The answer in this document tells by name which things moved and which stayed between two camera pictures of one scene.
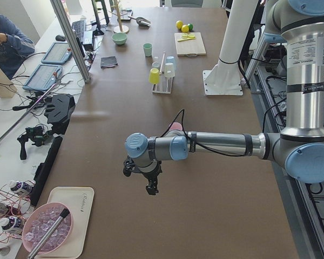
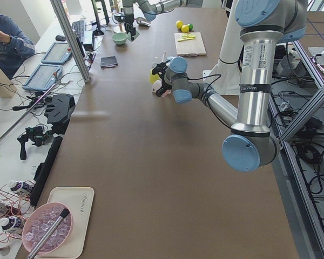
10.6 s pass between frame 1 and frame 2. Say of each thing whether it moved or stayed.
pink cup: moved
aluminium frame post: stayed
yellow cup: stayed
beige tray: stayed
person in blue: stayed
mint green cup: moved
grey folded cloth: stayed
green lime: stayed
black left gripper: moved
